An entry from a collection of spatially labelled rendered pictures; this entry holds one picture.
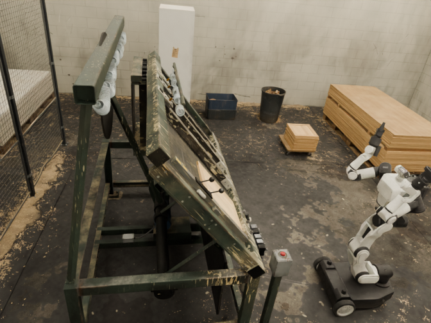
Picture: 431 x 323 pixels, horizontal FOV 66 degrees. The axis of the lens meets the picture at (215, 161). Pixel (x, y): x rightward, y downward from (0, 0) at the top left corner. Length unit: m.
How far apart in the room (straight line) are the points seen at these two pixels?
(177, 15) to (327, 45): 3.62
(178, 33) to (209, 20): 1.54
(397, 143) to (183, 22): 3.91
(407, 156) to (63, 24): 6.73
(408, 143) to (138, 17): 5.44
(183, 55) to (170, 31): 0.45
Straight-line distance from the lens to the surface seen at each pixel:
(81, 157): 1.90
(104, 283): 2.56
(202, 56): 7.58
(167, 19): 6.01
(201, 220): 2.15
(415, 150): 6.15
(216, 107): 6.83
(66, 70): 8.00
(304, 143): 5.89
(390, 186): 3.06
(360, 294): 3.70
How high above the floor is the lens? 2.74
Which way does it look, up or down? 30 degrees down
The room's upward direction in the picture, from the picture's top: 6 degrees clockwise
